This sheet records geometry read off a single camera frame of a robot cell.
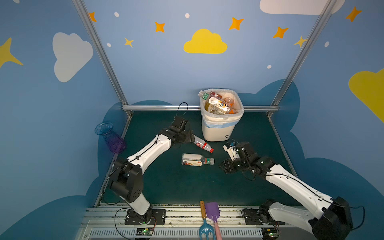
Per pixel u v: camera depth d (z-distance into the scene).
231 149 0.71
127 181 0.44
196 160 0.90
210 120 0.82
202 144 0.98
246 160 0.60
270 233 0.71
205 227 0.70
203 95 0.88
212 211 0.76
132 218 0.73
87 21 0.73
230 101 0.96
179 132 0.66
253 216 0.73
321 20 0.73
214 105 0.84
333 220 0.38
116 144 0.91
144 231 0.72
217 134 0.99
